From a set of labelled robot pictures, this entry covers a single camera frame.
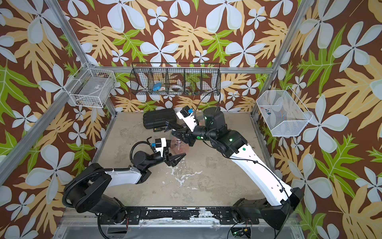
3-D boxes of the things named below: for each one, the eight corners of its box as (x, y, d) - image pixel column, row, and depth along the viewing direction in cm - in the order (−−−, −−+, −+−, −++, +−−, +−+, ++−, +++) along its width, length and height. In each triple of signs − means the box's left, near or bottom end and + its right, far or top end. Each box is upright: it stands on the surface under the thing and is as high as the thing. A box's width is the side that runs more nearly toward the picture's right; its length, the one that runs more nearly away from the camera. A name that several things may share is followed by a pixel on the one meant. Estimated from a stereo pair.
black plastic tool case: (145, 131, 110) (144, 127, 106) (142, 117, 119) (140, 112, 115) (178, 122, 115) (177, 118, 111) (172, 109, 125) (172, 105, 121)
